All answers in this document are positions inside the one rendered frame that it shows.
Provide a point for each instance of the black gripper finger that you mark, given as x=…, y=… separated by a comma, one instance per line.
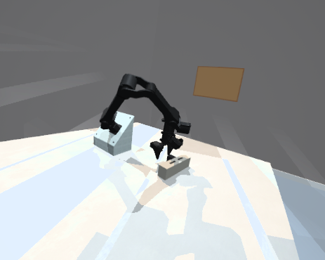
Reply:
x=169, y=149
x=157, y=154

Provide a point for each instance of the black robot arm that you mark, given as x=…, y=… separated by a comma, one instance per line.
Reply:
x=127, y=90

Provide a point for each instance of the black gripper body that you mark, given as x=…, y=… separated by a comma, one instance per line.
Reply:
x=160, y=146

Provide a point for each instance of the black two-prong plug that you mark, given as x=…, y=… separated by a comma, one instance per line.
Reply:
x=170, y=157

